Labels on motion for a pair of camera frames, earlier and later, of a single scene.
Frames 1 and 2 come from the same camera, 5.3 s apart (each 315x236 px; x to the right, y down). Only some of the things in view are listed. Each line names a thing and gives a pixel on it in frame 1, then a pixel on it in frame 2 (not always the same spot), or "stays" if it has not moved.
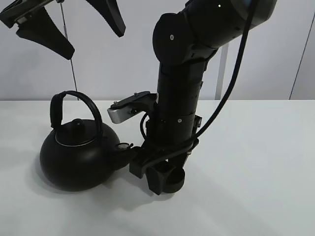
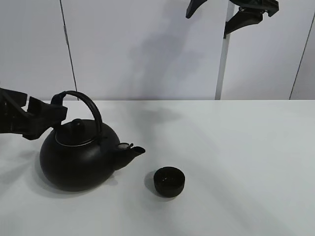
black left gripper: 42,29 -> 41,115
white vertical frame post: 221,71 stays
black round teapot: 79,156 stays
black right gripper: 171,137 -> 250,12
